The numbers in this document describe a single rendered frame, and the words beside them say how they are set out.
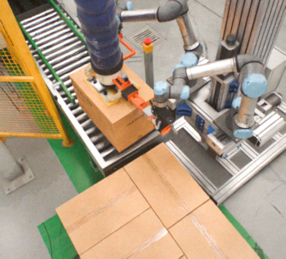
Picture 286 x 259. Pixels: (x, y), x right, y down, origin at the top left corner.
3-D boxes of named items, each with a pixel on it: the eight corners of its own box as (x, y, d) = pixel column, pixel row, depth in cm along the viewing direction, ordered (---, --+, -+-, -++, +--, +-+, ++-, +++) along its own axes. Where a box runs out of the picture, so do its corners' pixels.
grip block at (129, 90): (120, 95, 221) (119, 89, 216) (132, 88, 224) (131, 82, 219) (127, 102, 217) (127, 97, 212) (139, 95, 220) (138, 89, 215)
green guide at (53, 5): (48, 2, 390) (46, -4, 382) (56, -1, 393) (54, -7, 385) (116, 83, 309) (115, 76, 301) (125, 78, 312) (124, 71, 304)
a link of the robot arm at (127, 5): (128, 18, 222) (114, 15, 225) (134, 8, 228) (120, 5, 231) (127, 8, 216) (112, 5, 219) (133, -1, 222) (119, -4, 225)
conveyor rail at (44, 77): (9, 31, 386) (2, 18, 370) (13, 29, 387) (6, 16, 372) (104, 177, 269) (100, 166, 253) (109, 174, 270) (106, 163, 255)
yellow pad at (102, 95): (83, 80, 244) (81, 76, 240) (94, 74, 248) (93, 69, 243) (108, 108, 228) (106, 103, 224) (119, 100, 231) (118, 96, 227)
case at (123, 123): (79, 106, 281) (68, 74, 249) (117, 84, 294) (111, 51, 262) (119, 152, 251) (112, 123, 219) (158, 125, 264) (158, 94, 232)
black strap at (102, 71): (84, 61, 224) (83, 57, 221) (111, 46, 232) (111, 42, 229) (102, 79, 213) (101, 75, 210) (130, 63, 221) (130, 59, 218)
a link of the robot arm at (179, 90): (189, 78, 177) (169, 77, 178) (189, 93, 170) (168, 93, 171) (189, 87, 183) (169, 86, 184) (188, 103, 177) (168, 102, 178)
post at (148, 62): (147, 112, 355) (142, 43, 274) (152, 109, 357) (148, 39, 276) (150, 116, 352) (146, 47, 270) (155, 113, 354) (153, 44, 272)
